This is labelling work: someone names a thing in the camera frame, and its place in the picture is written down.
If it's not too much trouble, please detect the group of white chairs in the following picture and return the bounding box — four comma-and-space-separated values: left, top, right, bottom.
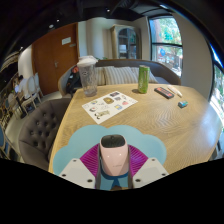
19, 72, 45, 112

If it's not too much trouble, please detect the grey tufted armchair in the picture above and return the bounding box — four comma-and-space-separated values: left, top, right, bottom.
18, 97, 73, 172

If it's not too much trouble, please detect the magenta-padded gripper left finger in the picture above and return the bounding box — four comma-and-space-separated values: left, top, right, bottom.
58, 143, 102, 190

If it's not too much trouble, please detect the black and red flat box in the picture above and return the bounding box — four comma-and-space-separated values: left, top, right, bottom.
153, 86, 175, 100

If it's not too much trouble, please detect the small striped cushion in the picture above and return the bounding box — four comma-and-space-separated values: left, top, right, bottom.
130, 66, 160, 84

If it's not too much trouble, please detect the pink and black computer mouse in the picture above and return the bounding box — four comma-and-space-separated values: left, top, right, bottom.
99, 133, 130, 178

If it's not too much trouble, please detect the brown wooden door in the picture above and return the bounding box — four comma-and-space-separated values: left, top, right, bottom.
32, 22, 80, 96

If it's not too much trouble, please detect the person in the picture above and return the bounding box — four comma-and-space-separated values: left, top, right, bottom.
12, 74, 25, 94

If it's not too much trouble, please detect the small green and blue pack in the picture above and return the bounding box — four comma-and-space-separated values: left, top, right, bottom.
177, 100, 189, 109

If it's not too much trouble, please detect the large striped cushion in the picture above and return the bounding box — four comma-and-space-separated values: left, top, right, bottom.
95, 65, 139, 87

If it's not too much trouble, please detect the green drink can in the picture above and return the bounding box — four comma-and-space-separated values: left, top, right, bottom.
137, 64, 151, 94

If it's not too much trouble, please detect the white door sign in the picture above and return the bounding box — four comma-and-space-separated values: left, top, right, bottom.
61, 36, 72, 46

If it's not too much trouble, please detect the blue cloud-shaped mouse pad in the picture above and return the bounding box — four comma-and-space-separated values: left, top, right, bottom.
52, 124, 168, 191

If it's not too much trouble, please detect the black and orange backpack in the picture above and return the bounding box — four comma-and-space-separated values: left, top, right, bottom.
65, 65, 82, 95

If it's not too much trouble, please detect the black-framed side window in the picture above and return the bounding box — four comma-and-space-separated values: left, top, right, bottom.
208, 62, 224, 122

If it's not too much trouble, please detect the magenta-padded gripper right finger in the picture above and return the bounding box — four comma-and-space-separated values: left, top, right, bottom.
128, 144, 170, 189

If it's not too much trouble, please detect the brown curved sofa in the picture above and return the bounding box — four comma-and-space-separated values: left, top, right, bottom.
57, 58, 182, 98

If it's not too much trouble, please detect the white squeeze tube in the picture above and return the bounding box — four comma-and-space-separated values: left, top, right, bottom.
166, 84, 184, 98

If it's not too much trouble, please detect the white sticker sheet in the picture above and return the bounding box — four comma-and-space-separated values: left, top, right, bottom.
81, 90, 139, 125

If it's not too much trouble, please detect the glass-door wooden cabinet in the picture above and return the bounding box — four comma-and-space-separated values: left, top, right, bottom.
111, 23, 143, 61

